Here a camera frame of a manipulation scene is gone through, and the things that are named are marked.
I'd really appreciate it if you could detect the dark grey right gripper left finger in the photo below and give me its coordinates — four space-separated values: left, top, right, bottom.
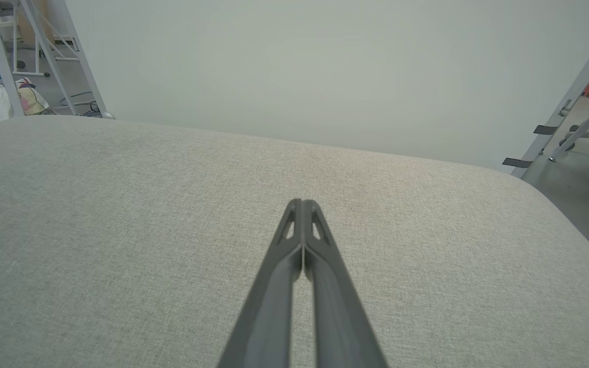
218 199 303 368

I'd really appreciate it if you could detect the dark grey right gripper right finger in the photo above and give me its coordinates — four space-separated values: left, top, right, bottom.
302 199 389 368

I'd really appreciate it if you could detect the light grey fabric sofa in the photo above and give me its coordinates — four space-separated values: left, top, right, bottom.
0 115 589 368

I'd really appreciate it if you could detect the thin grey metal brace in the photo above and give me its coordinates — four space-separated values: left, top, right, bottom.
20 0 78 115
549 84 589 162

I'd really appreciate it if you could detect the patterned cloth bag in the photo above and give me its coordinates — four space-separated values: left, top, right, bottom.
15 77 51 116

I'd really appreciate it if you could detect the white metal rack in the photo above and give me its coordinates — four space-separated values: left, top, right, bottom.
0 0 81 78

